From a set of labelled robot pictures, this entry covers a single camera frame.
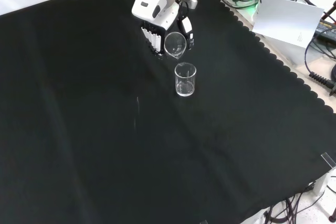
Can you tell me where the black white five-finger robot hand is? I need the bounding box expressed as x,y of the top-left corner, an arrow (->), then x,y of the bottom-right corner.
131,0 -> 199,61

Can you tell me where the small clear glass beaker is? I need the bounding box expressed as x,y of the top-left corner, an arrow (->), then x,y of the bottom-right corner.
164,31 -> 188,60

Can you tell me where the clear glass beaker with spout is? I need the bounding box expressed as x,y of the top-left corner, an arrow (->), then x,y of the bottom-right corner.
174,62 -> 197,98

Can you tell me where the pale flat board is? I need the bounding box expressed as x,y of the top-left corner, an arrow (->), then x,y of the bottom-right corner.
251,0 -> 325,50

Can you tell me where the black bench cloth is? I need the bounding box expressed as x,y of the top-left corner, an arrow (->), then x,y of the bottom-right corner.
0,0 -> 336,224

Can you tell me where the black power adapter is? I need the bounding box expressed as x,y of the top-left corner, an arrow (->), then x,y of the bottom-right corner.
314,16 -> 336,39

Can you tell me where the black cable with ribbed plug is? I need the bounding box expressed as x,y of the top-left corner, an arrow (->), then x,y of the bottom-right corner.
303,31 -> 336,97

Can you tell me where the black floor cable bundle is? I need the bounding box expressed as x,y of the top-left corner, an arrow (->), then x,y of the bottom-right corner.
262,191 -> 336,224

